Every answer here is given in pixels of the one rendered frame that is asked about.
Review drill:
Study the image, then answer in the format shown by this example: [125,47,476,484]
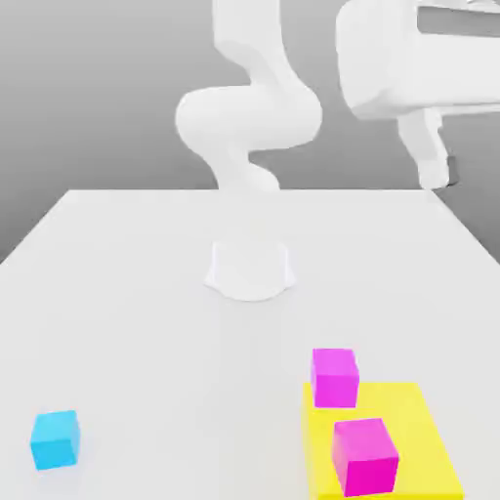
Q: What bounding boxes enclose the small cyan cube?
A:
[29,409,82,473]

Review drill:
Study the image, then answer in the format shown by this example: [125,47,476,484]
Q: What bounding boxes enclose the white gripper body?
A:
[334,0,500,121]

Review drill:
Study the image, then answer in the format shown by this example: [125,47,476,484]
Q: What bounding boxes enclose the small magenta cube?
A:
[331,417,400,498]
[311,348,361,410]

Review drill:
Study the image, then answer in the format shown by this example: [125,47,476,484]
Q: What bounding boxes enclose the large yellow box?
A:
[301,381,467,500]

